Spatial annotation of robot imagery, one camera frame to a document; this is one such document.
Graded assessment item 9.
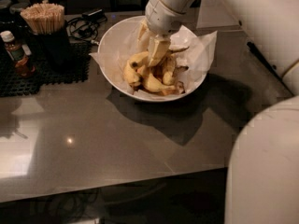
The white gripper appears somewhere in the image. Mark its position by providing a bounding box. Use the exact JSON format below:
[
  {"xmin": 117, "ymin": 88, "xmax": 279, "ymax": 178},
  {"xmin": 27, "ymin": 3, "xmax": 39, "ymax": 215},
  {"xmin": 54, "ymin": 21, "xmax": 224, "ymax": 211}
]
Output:
[{"xmin": 136, "ymin": 0, "xmax": 186, "ymax": 67}]

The yellow banana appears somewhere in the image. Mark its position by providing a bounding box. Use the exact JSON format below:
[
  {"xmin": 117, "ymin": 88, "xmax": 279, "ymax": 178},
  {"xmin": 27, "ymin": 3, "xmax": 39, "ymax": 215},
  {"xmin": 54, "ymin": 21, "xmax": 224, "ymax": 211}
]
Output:
[
  {"xmin": 127, "ymin": 47, "xmax": 188, "ymax": 70},
  {"xmin": 142, "ymin": 70, "xmax": 185, "ymax": 96},
  {"xmin": 162, "ymin": 56, "xmax": 189, "ymax": 86},
  {"xmin": 123, "ymin": 63, "xmax": 142, "ymax": 87}
]

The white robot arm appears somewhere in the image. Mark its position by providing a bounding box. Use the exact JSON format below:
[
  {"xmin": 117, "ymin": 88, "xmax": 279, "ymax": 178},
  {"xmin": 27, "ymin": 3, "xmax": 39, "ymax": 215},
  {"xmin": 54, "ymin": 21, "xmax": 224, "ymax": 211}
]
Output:
[{"xmin": 145, "ymin": 0, "xmax": 299, "ymax": 224}]

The white bowl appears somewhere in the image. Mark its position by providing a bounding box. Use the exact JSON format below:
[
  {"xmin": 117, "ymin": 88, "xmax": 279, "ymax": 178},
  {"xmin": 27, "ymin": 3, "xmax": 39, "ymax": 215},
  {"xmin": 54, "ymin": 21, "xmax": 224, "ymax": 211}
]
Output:
[{"xmin": 96, "ymin": 15, "xmax": 208, "ymax": 104}]

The clear acrylic sign holder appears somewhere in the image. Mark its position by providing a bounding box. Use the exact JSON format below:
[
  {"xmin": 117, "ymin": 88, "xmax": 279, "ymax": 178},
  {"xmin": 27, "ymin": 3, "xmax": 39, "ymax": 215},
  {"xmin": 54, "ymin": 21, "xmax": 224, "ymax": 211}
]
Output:
[{"xmin": 197, "ymin": 0, "xmax": 238, "ymax": 29}]

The black cup of stir sticks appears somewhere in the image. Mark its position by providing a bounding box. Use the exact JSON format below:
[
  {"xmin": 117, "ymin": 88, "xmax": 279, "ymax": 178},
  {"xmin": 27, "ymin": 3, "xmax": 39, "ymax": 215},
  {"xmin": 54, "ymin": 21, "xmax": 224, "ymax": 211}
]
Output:
[{"xmin": 21, "ymin": 2, "xmax": 73, "ymax": 72}]

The small sauce bottle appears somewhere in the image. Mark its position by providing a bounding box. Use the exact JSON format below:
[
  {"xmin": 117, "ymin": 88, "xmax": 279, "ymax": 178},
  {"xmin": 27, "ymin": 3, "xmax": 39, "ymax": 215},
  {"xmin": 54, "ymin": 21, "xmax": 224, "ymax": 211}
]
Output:
[{"xmin": 0, "ymin": 31, "xmax": 36, "ymax": 78}]

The dark lidded jar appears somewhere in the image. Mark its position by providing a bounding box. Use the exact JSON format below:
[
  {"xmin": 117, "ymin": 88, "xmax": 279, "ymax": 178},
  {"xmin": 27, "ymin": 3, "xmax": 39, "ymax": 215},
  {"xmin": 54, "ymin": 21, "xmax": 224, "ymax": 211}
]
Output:
[{"xmin": 0, "ymin": 0, "xmax": 29, "ymax": 32}]

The black rubber mat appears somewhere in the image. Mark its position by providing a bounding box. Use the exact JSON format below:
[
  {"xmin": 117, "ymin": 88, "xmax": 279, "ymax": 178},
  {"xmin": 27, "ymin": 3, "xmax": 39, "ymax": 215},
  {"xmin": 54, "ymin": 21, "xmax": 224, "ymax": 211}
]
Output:
[{"xmin": 0, "ymin": 43, "xmax": 91, "ymax": 97}]

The black power adapter with cable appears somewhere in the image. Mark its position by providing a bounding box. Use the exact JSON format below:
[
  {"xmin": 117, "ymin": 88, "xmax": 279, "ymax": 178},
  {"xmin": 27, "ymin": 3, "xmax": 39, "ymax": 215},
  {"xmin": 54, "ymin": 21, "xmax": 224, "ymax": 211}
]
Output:
[{"xmin": 66, "ymin": 8, "xmax": 107, "ymax": 46}]

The black wire rack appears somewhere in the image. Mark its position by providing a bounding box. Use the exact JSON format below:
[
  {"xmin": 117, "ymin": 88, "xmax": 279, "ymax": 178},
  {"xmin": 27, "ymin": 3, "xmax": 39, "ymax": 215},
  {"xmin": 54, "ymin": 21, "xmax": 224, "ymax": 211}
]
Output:
[{"xmin": 247, "ymin": 41, "xmax": 299, "ymax": 95}]

